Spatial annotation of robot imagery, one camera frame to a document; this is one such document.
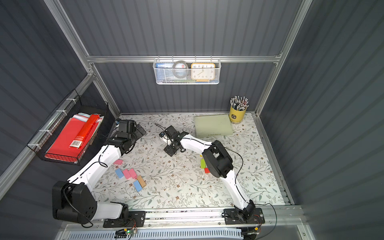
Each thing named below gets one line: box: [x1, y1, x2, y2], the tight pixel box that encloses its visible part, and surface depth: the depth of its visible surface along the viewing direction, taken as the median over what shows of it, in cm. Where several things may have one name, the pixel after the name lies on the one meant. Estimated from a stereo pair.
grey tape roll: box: [172, 60, 189, 79], surface depth 91 cm
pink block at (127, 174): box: [122, 169, 132, 180], surface depth 90 cm
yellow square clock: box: [191, 63, 216, 81], surface depth 91 cm
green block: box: [200, 158, 207, 169], surface depth 93 cm
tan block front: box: [137, 175, 147, 188], surface depth 87 cm
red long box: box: [69, 114, 101, 149], surface depth 74 cm
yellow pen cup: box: [229, 95, 250, 124], surface depth 107 cm
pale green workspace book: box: [194, 114, 234, 137], surface depth 111 cm
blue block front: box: [133, 180, 143, 192], surface depth 86 cm
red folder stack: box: [44, 113, 104, 163], surface depth 74 cm
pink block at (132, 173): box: [128, 168, 138, 179], surface depth 91 cm
